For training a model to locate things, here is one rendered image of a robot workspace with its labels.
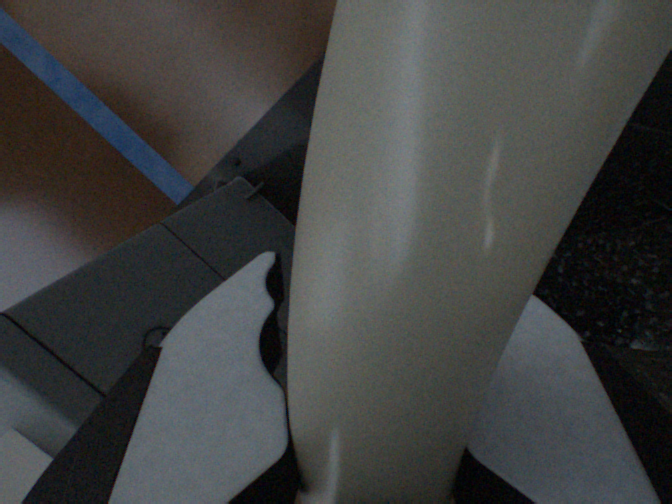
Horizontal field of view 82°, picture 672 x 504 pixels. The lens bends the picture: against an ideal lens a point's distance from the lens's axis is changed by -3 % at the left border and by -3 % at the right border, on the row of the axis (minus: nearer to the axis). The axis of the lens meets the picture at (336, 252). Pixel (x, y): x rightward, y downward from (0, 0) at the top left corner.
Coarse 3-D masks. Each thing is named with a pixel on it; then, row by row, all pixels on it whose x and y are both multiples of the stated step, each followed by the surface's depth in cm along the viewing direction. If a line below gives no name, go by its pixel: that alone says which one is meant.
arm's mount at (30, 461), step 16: (16, 432) 53; (0, 448) 51; (16, 448) 52; (32, 448) 53; (0, 464) 50; (16, 464) 51; (32, 464) 52; (48, 464) 53; (0, 480) 49; (16, 480) 50; (32, 480) 51; (0, 496) 48; (16, 496) 49
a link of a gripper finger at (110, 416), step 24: (144, 360) 8; (120, 384) 7; (144, 384) 7; (96, 408) 7; (120, 408) 7; (96, 432) 7; (120, 432) 7; (72, 456) 6; (96, 456) 6; (120, 456) 6; (48, 480) 6; (72, 480) 6; (96, 480) 6
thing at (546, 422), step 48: (528, 336) 8; (576, 336) 8; (528, 384) 7; (576, 384) 7; (480, 432) 6; (528, 432) 6; (576, 432) 6; (624, 432) 6; (480, 480) 6; (528, 480) 6; (576, 480) 6; (624, 480) 6
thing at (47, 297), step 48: (240, 192) 116; (144, 240) 79; (192, 240) 89; (240, 240) 101; (288, 240) 117; (48, 288) 60; (96, 288) 65; (144, 288) 72; (192, 288) 80; (288, 288) 102; (0, 336) 51; (48, 336) 55; (96, 336) 60; (144, 336) 67; (0, 384) 49; (48, 384) 51; (96, 384) 56; (0, 432) 54; (48, 432) 52
